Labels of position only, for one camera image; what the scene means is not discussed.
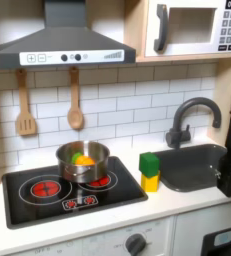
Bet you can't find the grey microwave door handle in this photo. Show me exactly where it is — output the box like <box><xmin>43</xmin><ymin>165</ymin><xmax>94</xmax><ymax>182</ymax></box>
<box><xmin>153</xmin><ymin>3</ymin><xmax>170</xmax><ymax>53</ymax></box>

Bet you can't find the yellow block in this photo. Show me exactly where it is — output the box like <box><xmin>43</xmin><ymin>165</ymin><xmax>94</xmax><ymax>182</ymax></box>
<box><xmin>140</xmin><ymin>171</ymin><xmax>161</xmax><ymax>193</ymax></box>

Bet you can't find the grey range hood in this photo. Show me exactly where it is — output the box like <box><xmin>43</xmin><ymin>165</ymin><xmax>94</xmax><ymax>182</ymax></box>
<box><xmin>0</xmin><ymin>0</ymin><xmax>137</xmax><ymax>70</ymax></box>

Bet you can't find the green block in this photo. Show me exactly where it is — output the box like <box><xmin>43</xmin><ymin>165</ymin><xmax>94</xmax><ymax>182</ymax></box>
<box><xmin>138</xmin><ymin>152</ymin><xmax>161</xmax><ymax>179</ymax></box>

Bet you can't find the green toy vegetable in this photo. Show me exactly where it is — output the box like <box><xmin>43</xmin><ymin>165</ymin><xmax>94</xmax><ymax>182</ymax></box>
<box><xmin>70</xmin><ymin>152</ymin><xmax>84</xmax><ymax>165</ymax></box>

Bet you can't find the steel pot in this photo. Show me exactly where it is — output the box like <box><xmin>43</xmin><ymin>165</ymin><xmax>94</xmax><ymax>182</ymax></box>
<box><xmin>55</xmin><ymin>140</ymin><xmax>111</xmax><ymax>184</ymax></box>

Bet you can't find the wooden slotted spatula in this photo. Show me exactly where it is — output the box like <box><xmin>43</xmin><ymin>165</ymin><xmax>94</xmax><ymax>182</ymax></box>
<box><xmin>14</xmin><ymin>68</ymin><xmax>38</xmax><ymax>137</ymax></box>

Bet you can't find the white kitchen cabinet front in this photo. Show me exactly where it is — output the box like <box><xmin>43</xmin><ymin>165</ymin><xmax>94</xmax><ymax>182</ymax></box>
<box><xmin>6</xmin><ymin>199</ymin><xmax>231</xmax><ymax>256</ymax></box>

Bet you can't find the white toy microwave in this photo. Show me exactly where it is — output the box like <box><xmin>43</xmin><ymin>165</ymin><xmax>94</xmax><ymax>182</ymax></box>
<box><xmin>143</xmin><ymin>0</ymin><xmax>231</xmax><ymax>58</ymax></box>

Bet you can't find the wooden spoon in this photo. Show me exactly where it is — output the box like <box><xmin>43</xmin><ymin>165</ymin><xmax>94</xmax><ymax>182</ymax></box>
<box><xmin>66</xmin><ymin>66</ymin><xmax>85</xmax><ymax>131</ymax></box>

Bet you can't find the black stove top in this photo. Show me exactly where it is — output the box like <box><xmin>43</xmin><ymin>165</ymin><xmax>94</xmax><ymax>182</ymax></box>
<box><xmin>1</xmin><ymin>155</ymin><xmax>149</xmax><ymax>230</ymax></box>

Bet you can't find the black appliance door panel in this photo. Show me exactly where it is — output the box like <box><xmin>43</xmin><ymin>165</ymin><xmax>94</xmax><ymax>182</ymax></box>
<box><xmin>200</xmin><ymin>224</ymin><xmax>231</xmax><ymax>256</ymax></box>

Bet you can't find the dark grey tap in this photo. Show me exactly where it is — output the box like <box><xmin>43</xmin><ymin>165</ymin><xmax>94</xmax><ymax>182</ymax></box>
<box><xmin>165</xmin><ymin>96</ymin><xmax>223</xmax><ymax>150</ymax></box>

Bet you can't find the orange toy vegetable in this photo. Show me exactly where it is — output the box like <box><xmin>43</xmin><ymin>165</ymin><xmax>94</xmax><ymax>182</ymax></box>
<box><xmin>74</xmin><ymin>155</ymin><xmax>96</xmax><ymax>167</ymax></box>

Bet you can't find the grey oven knob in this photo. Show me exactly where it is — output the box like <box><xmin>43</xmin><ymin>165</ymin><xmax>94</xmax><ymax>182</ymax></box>
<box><xmin>124</xmin><ymin>233</ymin><xmax>148</xmax><ymax>256</ymax></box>

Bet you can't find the dark grey sink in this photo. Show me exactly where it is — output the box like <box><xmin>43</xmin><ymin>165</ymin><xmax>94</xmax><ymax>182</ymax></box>
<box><xmin>152</xmin><ymin>143</ymin><xmax>229</xmax><ymax>193</ymax></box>

